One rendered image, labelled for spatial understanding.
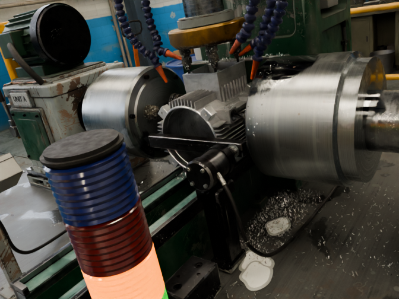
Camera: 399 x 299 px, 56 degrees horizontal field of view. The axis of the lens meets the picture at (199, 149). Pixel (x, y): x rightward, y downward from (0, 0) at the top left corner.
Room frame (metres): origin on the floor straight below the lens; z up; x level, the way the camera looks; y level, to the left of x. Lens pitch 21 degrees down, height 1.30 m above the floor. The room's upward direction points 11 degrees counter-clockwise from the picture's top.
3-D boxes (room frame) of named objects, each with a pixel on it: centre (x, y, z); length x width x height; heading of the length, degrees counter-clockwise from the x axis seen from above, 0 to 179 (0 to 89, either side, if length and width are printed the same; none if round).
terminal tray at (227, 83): (0.89, -0.07, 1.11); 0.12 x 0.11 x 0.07; 139
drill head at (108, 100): (1.06, 0.19, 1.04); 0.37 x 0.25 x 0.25; 49
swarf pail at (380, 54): (4.70, -2.52, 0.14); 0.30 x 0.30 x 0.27
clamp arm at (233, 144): (0.76, 0.01, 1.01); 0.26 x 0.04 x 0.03; 49
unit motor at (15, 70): (1.26, 0.45, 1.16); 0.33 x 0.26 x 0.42; 49
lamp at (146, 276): (0.26, 0.08, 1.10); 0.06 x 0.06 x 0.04
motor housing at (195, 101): (0.86, -0.05, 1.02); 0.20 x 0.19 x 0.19; 139
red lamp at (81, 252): (0.26, 0.08, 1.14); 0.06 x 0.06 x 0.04
